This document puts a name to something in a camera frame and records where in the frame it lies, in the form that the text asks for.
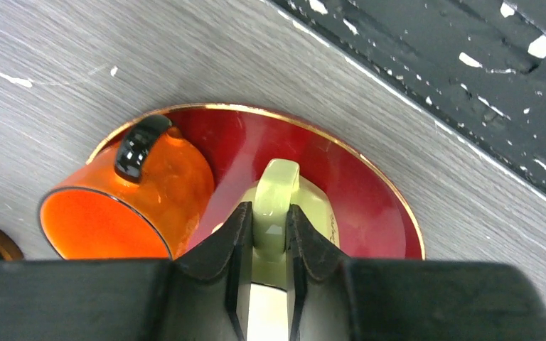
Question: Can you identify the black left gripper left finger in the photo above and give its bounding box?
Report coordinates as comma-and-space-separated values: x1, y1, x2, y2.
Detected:
0, 202, 252, 340

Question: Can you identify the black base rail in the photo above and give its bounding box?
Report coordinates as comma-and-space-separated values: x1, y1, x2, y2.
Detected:
279, 1, 546, 194

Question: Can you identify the pale yellow mug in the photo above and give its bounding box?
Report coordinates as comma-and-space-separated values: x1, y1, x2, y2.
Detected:
241, 158, 340, 340

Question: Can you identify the orange mug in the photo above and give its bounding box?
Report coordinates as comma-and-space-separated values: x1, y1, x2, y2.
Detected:
38, 114, 215, 259

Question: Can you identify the red round tray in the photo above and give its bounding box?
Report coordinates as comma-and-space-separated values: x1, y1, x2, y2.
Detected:
85, 102, 427, 261

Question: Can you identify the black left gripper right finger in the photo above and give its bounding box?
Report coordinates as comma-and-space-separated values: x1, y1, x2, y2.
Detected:
286, 205, 546, 340

